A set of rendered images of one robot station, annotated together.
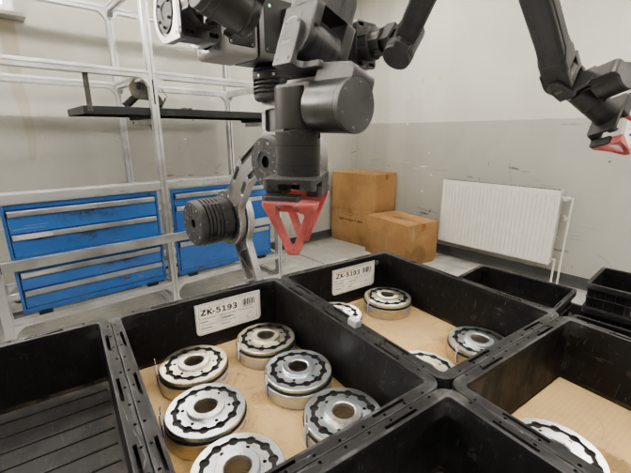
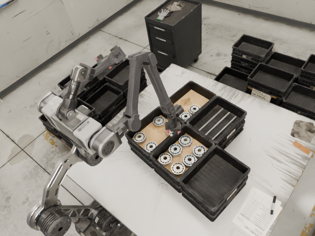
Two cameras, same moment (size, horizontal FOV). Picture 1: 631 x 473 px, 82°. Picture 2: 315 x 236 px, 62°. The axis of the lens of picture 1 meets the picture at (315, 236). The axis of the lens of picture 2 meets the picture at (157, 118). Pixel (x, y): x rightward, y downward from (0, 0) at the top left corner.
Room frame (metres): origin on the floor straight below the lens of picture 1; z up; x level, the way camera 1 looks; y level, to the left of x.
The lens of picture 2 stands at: (0.58, 1.13, 2.58)
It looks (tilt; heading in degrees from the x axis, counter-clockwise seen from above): 50 degrees down; 270
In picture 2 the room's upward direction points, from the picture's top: 11 degrees counter-clockwise
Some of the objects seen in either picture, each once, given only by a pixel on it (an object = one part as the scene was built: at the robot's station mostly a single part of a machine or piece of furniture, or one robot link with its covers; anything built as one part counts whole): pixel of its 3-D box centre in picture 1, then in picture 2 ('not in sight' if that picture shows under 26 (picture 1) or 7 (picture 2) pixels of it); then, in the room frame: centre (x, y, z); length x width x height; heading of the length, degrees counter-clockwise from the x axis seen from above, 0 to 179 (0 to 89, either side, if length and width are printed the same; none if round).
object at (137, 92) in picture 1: (145, 94); not in sight; (2.37, 1.03, 1.44); 0.25 x 0.16 x 0.18; 132
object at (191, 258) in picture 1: (226, 224); not in sight; (2.45, 0.61, 0.60); 0.72 x 0.03 x 0.56; 132
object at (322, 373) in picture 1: (298, 369); (175, 149); (0.48, 0.03, 0.86); 0.10 x 0.10 x 0.01
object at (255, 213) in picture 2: not in sight; (258, 213); (0.03, 0.56, 0.70); 0.33 x 0.23 x 0.01; 42
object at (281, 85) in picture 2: not in sight; (267, 91); (-0.69, -0.79, 0.37); 0.40 x 0.30 x 0.45; 132
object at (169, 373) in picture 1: (193, 364); (177, 168); (0.50, 0.19, 0.86); 0.10 x 0.10 x 0.01
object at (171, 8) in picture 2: not in sight; (176, 5); (0.04, -2.07, 0.88); 0.29 x 0.22 x 0.03; 42
